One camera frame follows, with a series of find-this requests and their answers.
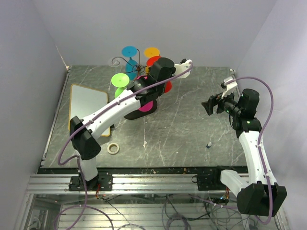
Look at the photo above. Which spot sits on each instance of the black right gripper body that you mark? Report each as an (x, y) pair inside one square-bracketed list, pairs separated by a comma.
[(228, 104)]

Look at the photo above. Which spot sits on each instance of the red plastic wine glass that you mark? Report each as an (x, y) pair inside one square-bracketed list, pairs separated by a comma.
[(162, 69)]

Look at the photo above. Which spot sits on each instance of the pink plastic wine glass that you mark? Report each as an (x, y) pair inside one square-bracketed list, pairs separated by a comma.
[(149, 105)]

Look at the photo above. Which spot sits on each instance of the orange plastic wine glass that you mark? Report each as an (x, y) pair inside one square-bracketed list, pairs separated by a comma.
[(153, 54)]

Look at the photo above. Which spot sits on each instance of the blue plastic wine glass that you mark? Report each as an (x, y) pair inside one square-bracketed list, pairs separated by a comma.
[(131, 65)]

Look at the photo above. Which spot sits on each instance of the green plastic wine glass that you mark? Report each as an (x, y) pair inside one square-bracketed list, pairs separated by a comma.
[(120, 81)]

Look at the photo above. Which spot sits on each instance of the clear wine glass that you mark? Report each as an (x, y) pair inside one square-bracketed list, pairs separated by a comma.
[(114, 62)]

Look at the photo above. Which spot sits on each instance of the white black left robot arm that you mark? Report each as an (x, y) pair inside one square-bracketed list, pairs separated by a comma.
[(140, 92)]

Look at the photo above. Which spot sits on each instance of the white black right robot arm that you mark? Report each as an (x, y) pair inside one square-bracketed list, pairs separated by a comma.
[(260, 195)]

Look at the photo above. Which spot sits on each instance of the masking tape roll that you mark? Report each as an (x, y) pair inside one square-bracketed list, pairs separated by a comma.
[(113, 148)]

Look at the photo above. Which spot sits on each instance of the yellow-framed whiteboard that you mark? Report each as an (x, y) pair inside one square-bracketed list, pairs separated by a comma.
[(85, 101)]

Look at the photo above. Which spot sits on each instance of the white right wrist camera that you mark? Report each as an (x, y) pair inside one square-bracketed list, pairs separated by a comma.
[(229, 85)]

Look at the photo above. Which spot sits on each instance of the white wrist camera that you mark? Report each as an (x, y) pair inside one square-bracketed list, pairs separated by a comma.
[(183, 69), (229, 85)]

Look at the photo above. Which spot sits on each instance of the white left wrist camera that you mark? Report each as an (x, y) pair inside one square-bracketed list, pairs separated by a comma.
[(183, 69)]

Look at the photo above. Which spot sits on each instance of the copper wire wine glass rack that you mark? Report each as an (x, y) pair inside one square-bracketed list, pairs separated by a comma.
[(141, 70)]

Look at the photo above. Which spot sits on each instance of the aluminium mounting rail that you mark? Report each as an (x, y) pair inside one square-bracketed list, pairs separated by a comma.
[(117, 181)]

